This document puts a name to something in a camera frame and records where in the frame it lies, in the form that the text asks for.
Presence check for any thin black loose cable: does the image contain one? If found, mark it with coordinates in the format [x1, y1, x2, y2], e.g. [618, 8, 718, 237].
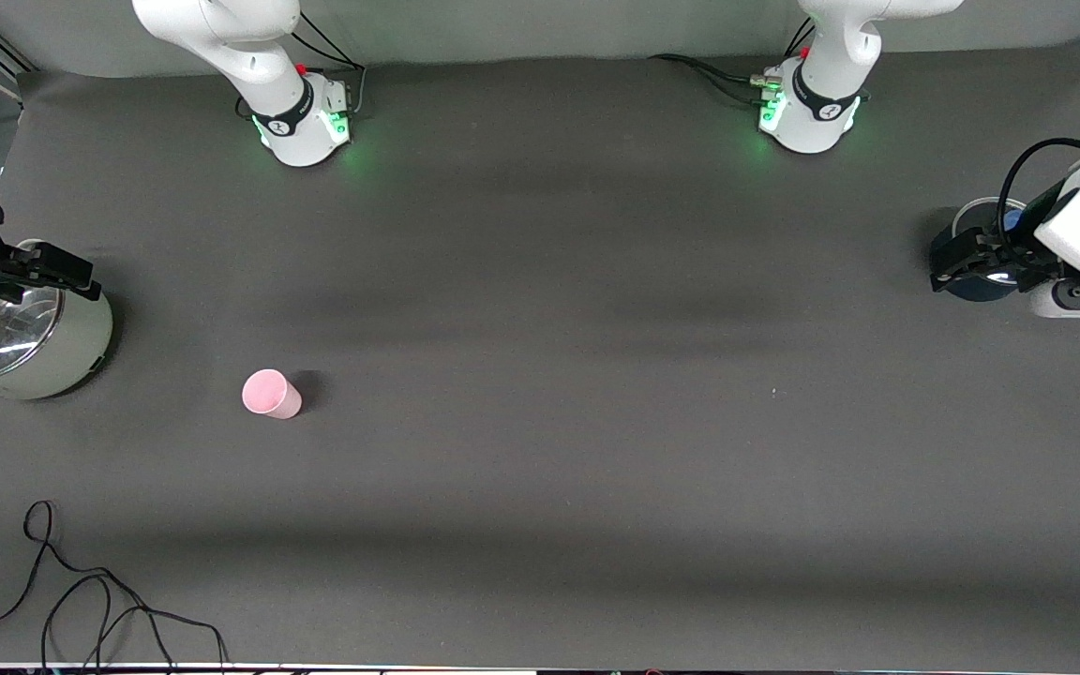
[0, 500, 227, 668]

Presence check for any metal frame rail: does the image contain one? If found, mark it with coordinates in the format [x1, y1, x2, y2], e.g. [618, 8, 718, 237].
[0, 33, 37, 78]

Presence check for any pink plastic cup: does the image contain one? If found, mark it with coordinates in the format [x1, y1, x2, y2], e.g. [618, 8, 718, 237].
[242, 368, 303, 420]

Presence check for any pale green cooking pot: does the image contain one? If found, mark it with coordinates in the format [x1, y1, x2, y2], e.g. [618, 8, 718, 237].
[0, 239, 115, 406]

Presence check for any glass pot lid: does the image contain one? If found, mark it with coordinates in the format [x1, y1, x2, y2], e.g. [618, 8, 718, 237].
[0, 286, 65, 382]

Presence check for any dark blue saucepan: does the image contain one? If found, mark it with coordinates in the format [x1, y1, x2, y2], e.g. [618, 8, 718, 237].
[931, 197, 1028, 303]

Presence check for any dark grey table cloth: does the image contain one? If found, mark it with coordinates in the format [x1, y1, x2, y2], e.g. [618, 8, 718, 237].
[0, 37, 1080, 668]

